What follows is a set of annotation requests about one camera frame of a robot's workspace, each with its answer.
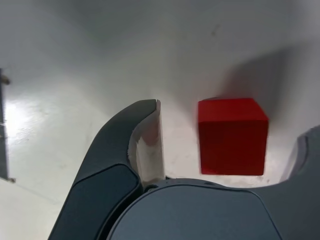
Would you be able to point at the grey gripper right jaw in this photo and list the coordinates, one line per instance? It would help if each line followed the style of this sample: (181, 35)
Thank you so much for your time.
(200, 215)

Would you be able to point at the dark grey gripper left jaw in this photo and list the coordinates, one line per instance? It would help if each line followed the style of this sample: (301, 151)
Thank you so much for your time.
(100, 180)

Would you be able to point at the red cube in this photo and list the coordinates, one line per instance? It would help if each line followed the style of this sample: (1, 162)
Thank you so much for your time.
(232, 142)

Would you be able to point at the black tape strip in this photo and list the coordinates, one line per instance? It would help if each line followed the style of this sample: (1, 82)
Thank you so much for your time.
(3, 125)

